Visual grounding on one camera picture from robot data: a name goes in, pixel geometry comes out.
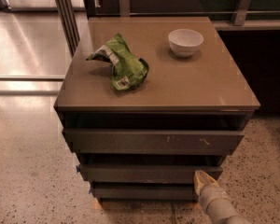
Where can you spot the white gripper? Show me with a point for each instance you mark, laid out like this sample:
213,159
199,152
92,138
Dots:
212,192

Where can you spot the grey drawer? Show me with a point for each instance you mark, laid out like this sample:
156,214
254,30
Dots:
148,174
152,142
144,191

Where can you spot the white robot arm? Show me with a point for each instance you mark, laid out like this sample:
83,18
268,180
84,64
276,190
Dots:
238,219

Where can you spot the grey bottom drawer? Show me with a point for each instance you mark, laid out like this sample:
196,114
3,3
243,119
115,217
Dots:
144,191

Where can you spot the grey three-drawer cabinet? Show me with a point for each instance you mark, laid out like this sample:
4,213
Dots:
204,92

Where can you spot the grey top drawer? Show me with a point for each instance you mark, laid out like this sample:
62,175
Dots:
152,142

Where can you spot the green crumpled chip bag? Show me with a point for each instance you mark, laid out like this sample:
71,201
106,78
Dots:
128,71

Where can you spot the white ceramic bowl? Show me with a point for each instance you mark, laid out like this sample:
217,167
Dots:
184,42

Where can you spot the wooden counter with brackets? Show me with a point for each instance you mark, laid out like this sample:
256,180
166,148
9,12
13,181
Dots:
225,14

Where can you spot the metal railing frame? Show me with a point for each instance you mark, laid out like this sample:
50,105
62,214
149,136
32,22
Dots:
38,39

